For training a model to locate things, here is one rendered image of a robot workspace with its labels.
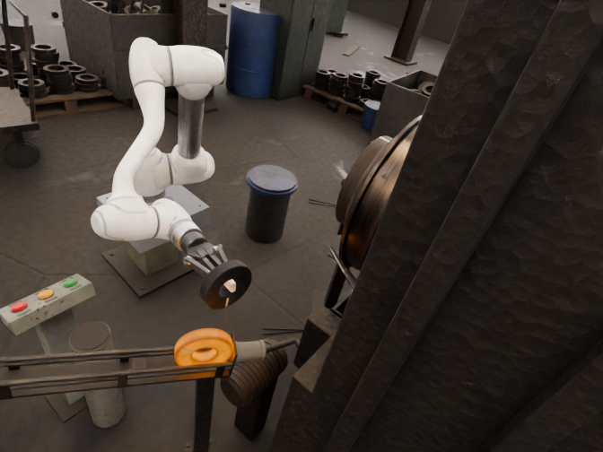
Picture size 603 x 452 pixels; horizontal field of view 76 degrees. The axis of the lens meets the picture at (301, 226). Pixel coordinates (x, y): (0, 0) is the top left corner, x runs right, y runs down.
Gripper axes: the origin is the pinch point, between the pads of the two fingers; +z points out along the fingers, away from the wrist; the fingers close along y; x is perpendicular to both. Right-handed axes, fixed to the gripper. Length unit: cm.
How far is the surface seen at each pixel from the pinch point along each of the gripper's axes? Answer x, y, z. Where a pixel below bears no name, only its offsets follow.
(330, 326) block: -5.4, -17.4, 26.2
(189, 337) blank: -7.4, 15.0, 6.5
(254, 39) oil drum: -7, -219, -291
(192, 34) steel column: 1, -139, -275
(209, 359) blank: -17.0, 10.7, 9.3
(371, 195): 35.7, -21.3, 24.0
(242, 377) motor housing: -31.8, 0.4, 12.1
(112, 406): -69, 31, -24
